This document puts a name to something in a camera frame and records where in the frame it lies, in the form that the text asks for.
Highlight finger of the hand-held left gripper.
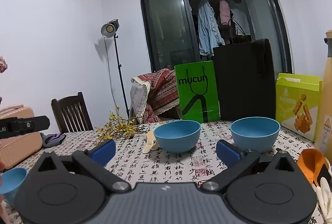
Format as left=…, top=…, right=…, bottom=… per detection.
left=7, top=116, right=50, bottom=134

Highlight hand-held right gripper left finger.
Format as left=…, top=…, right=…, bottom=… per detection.
left=29, top=139, right=131, bottom=194

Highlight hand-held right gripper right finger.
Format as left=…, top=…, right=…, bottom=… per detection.
left=201, top=139, right=303, bottom=194

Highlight blue bowl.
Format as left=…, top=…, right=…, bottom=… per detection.
left=154, top=120, right=201, bottom=153
left=230, top=117, right=281, bottom=152
left=0, top=167, right=28, bottom=196

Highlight pink hard suitcase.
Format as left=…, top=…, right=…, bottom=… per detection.
left=0, top=105, right=43, bottom=170

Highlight purple cloth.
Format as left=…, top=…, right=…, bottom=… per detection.
left=41, top=133, right=66, bottom=148

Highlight yellow flower branch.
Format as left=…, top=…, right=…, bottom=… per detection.
left=96, top=107, right=146, bottom=141

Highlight dark wooden chair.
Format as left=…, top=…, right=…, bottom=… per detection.
left=51, top=92, right=94, bottom=134

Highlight calligraphy printed tablecloth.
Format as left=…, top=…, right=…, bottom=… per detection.
left=0, top=120, right=332, bottom=224

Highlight green paper bag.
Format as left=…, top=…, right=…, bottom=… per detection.
left=174, top=61, right=220, bottom=122

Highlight grey lace-trimmed cushion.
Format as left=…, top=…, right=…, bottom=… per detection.
left=130, top=74, right=151, bottom=118

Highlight black paper bag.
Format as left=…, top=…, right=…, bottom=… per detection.
left=213, top=19, right=276, bottom=121

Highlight green snack box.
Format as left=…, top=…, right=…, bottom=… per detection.
left=275, top=73, right=323, bottom=141

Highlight orange shoe insole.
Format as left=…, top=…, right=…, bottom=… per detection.
left=296, top=149, right=330, bottom=187

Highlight red patterned blanket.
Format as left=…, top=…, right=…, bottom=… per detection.
left=132, top=68, right=182, bottom=123

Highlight white gloves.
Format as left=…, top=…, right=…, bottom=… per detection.
left=311, top=177, right=332, bottom=214

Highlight yellow thermos jug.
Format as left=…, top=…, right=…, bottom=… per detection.
left=312, top=30, right=332, bottom=159

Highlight hanging light blue shirt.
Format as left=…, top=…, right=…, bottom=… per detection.
left=198, top=0, right=225, bottom=56

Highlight studio light on stand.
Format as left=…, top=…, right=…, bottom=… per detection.
left=101, top=19, right=130, bottom=118

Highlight dark sliding glass door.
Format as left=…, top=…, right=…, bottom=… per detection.
left=138, top=0, right=293, bottom=79

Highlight hanging white garment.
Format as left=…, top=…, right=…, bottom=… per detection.
left=229, top=2, right=251, bottom=35

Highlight hanging pink garment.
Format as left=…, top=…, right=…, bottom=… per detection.
left=219, top=0, right=231, bottom=25

